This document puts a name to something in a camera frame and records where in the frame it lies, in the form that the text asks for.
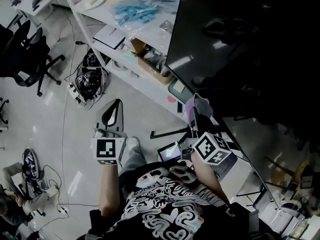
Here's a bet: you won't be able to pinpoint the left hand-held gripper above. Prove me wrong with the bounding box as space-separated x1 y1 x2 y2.
91 98 129 166

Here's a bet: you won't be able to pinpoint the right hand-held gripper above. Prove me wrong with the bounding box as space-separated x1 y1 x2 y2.
180 106 232 166

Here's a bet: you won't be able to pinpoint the grey cloth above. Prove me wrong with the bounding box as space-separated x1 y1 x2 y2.
184 92 214 120

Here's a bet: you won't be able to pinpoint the large black monitor screen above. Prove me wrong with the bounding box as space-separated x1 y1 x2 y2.
164 0 320 210

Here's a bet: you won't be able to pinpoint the person's right forearm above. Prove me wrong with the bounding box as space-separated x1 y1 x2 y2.
190 153 231 207

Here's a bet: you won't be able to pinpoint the person's left forearm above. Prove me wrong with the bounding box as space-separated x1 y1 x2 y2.
98 162 124 219

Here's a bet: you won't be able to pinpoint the green tray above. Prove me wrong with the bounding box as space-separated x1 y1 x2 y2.
168 78 195 103

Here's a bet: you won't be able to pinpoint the person's white shoe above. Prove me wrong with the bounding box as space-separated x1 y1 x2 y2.
127 136 141 152

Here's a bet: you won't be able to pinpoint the pale sticky note pad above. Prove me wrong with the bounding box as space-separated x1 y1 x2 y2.
172 80 186 93

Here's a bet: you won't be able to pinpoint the small black display device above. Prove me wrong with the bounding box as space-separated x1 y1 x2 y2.
156 140 183 163

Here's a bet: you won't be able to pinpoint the white power strip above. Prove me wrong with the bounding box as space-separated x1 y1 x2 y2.
55 203 70 215
66 82 82 104

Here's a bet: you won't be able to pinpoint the person's grey jeans leg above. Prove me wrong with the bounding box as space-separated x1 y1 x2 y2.
119 145 149 179

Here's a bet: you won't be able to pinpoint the brown cardboard box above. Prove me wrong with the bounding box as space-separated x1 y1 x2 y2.
129 37 175 87

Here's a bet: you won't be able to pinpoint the white flat notebook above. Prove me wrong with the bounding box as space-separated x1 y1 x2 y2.
92 23 127 51

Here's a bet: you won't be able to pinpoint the person's black patterned shirt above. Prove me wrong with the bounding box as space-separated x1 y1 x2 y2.
84 160 251 240

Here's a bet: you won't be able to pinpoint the black office chair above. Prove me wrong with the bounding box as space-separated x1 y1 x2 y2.
0 19 67 98
0 97 11 133

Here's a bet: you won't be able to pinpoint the bag of blue items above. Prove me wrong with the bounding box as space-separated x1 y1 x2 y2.
112 2 160 27

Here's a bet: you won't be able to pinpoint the white round plate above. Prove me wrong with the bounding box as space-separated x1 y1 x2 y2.
77 0 108 12

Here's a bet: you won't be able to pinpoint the white desk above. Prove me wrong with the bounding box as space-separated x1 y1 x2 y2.
9 0 64 28

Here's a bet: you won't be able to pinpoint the round black cable device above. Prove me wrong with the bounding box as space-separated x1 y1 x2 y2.
21 147 42 183

